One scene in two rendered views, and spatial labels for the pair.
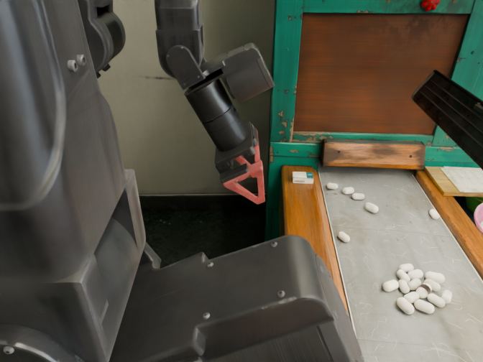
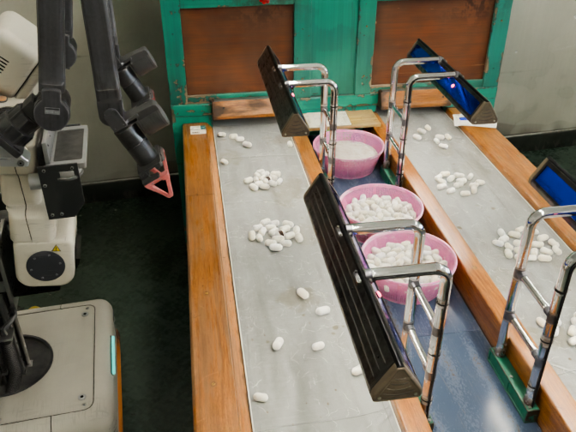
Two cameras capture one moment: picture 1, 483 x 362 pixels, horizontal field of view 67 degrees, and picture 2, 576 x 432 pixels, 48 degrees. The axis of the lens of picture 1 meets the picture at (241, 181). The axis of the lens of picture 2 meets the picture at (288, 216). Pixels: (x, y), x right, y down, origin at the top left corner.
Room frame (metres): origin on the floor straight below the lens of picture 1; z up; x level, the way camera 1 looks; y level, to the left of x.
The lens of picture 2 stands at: (-1.37, -0.02, 1.81)
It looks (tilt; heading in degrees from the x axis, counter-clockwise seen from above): 32 degrees down; 347
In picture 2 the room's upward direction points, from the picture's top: straight up
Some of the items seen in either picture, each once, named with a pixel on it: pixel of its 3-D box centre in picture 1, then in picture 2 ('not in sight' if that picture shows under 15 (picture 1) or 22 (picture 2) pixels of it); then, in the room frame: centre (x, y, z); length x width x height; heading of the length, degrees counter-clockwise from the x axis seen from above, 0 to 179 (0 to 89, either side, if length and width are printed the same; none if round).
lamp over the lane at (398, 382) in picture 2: not in sight; (351, 264); (-0.43, -0.36, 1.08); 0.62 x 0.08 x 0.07; 176
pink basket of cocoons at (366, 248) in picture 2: not in sight; (406, 268); (-0.03, -0.67, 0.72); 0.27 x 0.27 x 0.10
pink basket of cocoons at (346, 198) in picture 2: not in sight; (380, 216); (0.25, -0.69, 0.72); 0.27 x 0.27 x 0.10
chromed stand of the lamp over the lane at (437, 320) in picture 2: not in sight; (385, 331); (-0.44, -0.44, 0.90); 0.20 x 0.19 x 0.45; 176
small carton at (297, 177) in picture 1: (302, 177); (198, 129); (0.93, -0.18, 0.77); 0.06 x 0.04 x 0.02; 86
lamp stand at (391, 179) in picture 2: not in sight; (419, 128); (0.50, -0.90, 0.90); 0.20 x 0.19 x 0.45; 176
